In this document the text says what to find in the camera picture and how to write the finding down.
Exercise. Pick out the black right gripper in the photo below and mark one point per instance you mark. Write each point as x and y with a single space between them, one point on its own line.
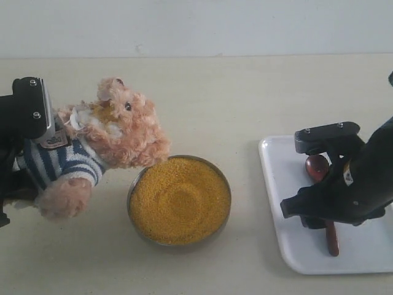
359 178

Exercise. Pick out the white rectangular plastic tray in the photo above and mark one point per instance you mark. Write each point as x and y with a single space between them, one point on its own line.
363 249

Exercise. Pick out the round metal bowl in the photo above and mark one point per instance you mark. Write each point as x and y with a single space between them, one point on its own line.
134 187

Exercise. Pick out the yellow millet grains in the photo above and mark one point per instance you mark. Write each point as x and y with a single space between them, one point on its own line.
179 199

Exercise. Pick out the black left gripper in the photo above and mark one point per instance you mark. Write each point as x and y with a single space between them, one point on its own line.
27 114

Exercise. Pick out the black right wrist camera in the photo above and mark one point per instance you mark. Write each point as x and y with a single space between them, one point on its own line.
316 140

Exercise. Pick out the plush teddy bear striped shirt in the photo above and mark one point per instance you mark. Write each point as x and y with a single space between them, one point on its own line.
120 129

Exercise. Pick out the dark red wooden spoon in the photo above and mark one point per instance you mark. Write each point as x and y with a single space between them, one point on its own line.
317 167

